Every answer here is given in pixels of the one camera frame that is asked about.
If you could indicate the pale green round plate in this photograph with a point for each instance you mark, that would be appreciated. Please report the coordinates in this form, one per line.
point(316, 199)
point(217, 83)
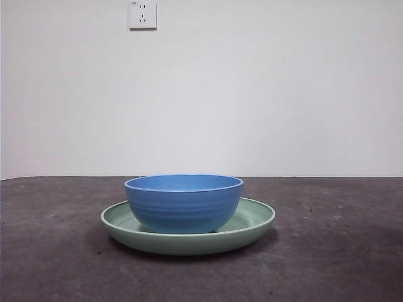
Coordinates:
point(189, 245)

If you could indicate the white wall power socket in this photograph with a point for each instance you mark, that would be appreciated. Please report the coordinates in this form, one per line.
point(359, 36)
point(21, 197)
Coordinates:
point(142, 23)

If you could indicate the blue ribbed bowl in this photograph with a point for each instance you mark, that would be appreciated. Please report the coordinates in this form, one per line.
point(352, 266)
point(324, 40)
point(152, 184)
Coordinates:
point(182, 210)

